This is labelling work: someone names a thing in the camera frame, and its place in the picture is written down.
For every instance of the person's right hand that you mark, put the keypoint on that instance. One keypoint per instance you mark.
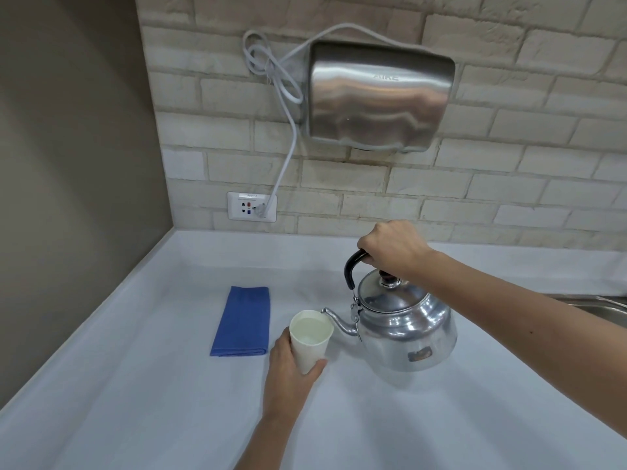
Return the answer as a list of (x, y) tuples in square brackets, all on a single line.
[(397, 247)]

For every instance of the person's left hand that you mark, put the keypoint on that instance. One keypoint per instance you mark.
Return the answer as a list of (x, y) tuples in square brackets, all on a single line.
[(286, 366)]

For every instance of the person's right fingers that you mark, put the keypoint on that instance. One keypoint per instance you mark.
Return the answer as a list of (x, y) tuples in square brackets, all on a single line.
[(368, 252)]

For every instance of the person's left thumb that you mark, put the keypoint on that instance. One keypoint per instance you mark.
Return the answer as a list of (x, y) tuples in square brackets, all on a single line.
[(317, 369)]

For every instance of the white paper cup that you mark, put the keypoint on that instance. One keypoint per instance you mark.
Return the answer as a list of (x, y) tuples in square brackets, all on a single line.
[(309, 343)]

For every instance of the silver metal kettle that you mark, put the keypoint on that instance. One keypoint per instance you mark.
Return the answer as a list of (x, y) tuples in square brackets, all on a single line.
[(399, 323)]

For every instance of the person's left forearm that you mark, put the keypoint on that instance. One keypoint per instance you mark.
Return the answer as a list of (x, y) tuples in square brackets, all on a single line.
[(262, 438)]

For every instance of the person's right forearm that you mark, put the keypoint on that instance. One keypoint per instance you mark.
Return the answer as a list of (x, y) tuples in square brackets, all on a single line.
[(519, 305)]

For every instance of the folded blue cloth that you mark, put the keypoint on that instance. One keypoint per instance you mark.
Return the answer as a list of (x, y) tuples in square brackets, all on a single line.
[(242, 322)]

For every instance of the stainless steel hand dryer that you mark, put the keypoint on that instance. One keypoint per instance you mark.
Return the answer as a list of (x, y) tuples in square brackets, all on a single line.
[(378, 97)]

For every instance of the stainless steel sink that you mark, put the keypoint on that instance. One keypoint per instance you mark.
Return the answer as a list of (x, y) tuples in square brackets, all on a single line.
[(595, 308)]

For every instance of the white wall socket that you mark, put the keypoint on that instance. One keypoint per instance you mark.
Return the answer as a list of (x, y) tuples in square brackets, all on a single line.
[(252, 207)]

